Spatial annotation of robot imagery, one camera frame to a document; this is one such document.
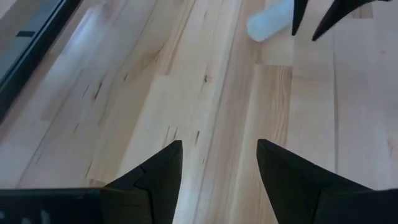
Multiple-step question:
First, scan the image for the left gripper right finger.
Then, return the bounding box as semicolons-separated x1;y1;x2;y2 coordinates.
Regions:
256;139;398;224

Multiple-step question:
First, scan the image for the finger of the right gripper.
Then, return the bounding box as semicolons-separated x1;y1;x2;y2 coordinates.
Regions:
291;0;309;36
312;0;391;42

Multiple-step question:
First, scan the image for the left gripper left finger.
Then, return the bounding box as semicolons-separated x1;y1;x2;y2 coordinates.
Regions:
99;139;183;224

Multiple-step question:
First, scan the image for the small opaque white bottle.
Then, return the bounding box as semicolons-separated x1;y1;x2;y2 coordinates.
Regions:
247;0;295;43

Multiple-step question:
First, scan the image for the black aluminium rig frame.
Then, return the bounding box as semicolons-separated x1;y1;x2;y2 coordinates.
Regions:
0;0;82;124

